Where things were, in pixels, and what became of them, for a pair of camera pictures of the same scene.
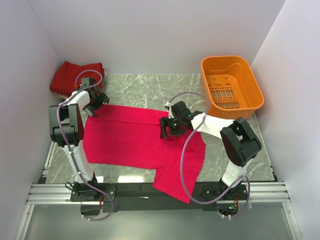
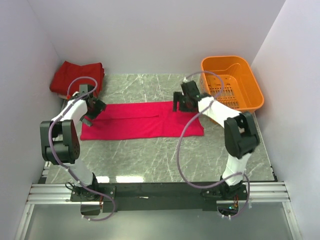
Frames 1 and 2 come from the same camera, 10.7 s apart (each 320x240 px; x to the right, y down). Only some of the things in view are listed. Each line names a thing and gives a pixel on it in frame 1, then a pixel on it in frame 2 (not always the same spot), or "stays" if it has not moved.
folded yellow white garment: [63, 96] stays
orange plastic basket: [231, 88] stays
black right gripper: [164, 122] to [178, 97]
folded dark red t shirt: [63, 80] stays
